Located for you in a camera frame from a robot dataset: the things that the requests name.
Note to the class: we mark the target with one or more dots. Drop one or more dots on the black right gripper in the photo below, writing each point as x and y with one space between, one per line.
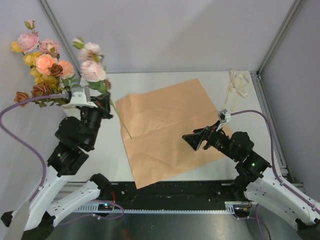
207 134

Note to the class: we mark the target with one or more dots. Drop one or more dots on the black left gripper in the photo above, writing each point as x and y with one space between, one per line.
103 101

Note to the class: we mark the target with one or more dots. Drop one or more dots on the pale pink blossom stem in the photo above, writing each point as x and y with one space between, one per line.
92 69

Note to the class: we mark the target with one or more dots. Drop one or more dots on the green and peach wrapping paper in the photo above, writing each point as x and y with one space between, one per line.
155 121

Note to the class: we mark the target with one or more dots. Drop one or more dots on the cream printed ribbon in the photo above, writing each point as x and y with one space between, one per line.
236 89

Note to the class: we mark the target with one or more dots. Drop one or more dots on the peach rose stem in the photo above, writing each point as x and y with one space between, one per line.
50 65

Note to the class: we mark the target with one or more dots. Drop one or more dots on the yellow rose stem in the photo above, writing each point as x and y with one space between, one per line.
29 58

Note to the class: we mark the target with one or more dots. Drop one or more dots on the pink peony stem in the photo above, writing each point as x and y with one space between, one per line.
28 42

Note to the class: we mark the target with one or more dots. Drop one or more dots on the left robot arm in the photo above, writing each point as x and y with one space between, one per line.
40 213

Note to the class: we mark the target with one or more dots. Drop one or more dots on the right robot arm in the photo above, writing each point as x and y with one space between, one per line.
257 181

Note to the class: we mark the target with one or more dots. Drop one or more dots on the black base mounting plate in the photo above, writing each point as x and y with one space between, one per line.
174 195

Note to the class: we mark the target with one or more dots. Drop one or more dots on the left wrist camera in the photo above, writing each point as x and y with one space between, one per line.
80 97

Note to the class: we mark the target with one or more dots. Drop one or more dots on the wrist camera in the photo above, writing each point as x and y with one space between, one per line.
80 97
224 117

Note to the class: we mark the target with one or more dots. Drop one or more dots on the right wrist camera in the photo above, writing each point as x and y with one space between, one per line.
224 117

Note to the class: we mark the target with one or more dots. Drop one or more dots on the grey slotted cable duct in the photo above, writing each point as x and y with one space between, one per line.
227 208

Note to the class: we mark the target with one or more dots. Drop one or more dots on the right aluminium table rail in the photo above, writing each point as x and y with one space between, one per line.
264 102

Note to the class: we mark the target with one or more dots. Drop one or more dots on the left aluminium frame post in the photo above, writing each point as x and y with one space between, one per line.
56 27

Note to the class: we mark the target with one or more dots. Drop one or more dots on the aluminium frame post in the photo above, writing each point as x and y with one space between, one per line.
281 33
56 27

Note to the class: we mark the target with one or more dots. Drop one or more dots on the right aluminium frame post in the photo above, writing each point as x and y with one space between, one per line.
281 33

